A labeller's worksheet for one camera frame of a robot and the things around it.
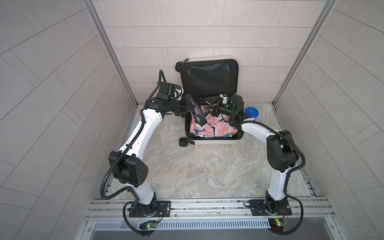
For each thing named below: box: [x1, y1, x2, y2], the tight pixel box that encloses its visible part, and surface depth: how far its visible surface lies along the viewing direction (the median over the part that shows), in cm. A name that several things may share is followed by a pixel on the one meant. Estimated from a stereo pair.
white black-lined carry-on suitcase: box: [175, 56, 244, 147], surface depth 93 cm
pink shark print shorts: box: [189, 105, 238, 138], surface depth 95 cm
